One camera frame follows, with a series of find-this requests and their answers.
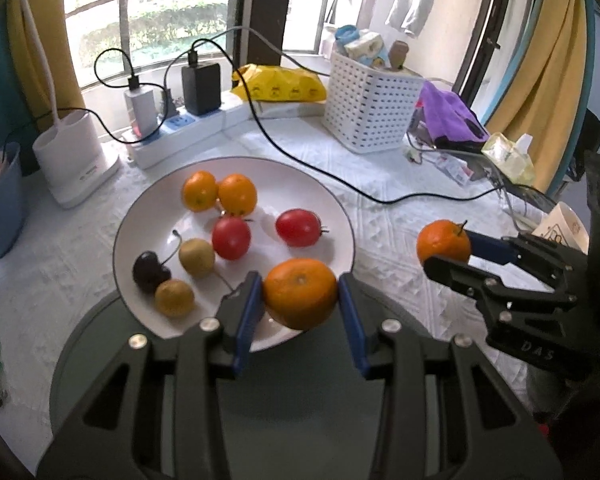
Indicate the small green kiwi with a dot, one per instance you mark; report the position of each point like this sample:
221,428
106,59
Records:
196,257
174,298

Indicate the patterned tissue pack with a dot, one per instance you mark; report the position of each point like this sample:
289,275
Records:
364,47

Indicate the red cherry tomato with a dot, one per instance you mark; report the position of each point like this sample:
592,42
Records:
298,227
231,237

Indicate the teal curtain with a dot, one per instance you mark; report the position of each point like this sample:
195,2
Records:
5,100

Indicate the white power strip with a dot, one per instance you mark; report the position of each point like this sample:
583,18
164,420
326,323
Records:
185,135

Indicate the yellow-green tissue pack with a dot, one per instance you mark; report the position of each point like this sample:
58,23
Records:
507,160

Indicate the black charger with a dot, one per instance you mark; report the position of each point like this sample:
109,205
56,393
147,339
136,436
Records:
201,90

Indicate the yellow curtain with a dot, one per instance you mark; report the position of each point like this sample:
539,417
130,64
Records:
545,85
55,25

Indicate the blue plastic basin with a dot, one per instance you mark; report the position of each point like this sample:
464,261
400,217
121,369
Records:
2,220

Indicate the white perforated basket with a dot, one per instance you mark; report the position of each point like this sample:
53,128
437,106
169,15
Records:
370,105

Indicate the blue lidded jar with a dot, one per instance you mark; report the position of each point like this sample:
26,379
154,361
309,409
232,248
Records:
346,36

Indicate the large orange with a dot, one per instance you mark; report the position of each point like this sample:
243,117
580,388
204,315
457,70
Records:
301,292
442,240

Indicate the white plate with dark rim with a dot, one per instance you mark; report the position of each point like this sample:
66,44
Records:
145,220

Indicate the white mug with bear print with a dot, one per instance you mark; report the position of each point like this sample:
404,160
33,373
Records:
562,227

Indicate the round glass turntable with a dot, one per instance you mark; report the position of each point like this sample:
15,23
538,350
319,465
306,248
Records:
95,350

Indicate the dark cherry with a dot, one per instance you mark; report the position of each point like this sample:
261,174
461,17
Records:
150,272

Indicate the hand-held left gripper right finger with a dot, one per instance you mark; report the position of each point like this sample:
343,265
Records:
352,315

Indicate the white charger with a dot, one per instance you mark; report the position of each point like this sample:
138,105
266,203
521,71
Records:
142,110

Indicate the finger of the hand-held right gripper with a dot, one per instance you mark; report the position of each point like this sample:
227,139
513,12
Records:
490,249
450,272

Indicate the white desk lamp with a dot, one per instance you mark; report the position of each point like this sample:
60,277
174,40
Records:
75,160

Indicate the purple cloth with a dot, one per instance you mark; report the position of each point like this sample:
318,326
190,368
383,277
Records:
447,112

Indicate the small mandarin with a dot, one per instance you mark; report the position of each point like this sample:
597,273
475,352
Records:
200,191
237,194

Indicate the yellow plastic bag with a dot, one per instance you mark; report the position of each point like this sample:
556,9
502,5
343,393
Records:
280,85

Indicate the brown cylinder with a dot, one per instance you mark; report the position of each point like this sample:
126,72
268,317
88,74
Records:
399,54

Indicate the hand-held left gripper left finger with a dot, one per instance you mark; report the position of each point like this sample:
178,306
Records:
247,310

